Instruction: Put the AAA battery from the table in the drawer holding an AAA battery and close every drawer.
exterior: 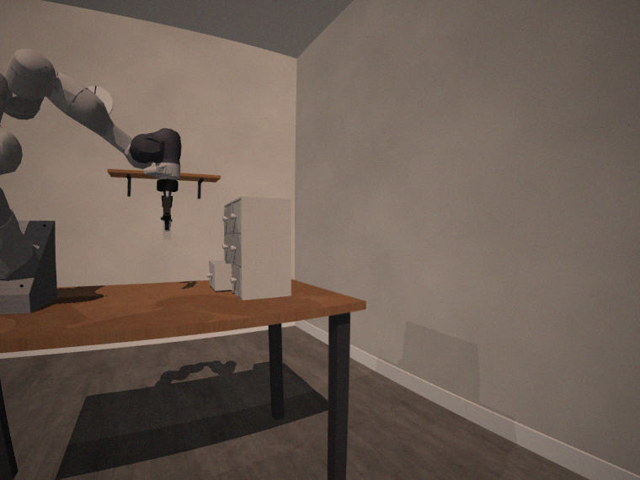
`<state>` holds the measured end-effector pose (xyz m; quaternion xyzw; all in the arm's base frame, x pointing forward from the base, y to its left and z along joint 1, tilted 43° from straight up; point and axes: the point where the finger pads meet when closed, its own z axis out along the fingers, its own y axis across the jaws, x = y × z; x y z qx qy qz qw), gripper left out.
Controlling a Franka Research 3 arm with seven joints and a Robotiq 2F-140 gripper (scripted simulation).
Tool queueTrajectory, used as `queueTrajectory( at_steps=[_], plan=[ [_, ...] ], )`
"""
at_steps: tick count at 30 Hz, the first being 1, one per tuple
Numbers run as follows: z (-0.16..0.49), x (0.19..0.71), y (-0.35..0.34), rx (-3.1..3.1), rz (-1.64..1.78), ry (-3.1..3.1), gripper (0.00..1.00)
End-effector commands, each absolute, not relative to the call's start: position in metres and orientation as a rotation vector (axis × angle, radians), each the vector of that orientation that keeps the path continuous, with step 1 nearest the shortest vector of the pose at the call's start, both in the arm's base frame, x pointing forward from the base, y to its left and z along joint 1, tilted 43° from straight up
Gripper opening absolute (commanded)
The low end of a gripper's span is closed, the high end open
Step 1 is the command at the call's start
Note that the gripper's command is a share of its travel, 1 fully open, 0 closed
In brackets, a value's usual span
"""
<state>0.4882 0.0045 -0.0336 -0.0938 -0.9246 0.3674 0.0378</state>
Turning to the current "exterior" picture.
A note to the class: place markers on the white chest of drawers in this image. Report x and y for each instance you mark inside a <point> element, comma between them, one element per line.
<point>265,247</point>

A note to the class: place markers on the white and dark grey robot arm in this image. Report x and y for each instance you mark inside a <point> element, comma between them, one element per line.
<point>29,78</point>

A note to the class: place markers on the grey drawer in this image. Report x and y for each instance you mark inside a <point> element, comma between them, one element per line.
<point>228,223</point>
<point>236,248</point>
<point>236,276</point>
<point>227,245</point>
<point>236,216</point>
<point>220,275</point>

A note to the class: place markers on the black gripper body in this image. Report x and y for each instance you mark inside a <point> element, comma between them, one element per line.
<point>167,185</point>

